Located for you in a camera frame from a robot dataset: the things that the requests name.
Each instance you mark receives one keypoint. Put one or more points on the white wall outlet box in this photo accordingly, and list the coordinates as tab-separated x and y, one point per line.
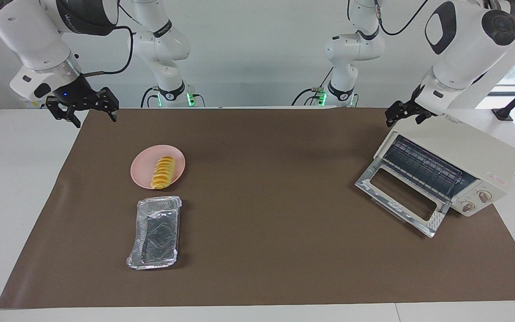
31	104

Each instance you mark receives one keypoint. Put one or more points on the cream toaster oven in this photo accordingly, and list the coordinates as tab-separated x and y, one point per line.
472	152

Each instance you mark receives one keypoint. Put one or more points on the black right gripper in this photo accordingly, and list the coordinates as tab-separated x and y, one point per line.
76	94

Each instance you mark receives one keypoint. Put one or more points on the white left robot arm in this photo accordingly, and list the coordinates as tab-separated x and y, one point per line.
463	49

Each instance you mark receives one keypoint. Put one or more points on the brown table mat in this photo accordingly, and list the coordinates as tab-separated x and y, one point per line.
262	223

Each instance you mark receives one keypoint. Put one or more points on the pink round plate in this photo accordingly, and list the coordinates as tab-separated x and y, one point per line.
143	167

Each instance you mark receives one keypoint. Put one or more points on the oven control knob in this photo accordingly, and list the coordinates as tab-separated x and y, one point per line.
484	195
467	206

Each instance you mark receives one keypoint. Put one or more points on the aluminium foil tray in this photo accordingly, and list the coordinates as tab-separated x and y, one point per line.
157	235

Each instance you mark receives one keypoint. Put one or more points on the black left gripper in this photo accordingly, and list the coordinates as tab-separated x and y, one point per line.
414	106

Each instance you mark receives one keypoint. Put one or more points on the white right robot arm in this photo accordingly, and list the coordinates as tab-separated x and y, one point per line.
29	36

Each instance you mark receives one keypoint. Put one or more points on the sliced yellow bread loaf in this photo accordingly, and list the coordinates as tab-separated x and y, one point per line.
163	172

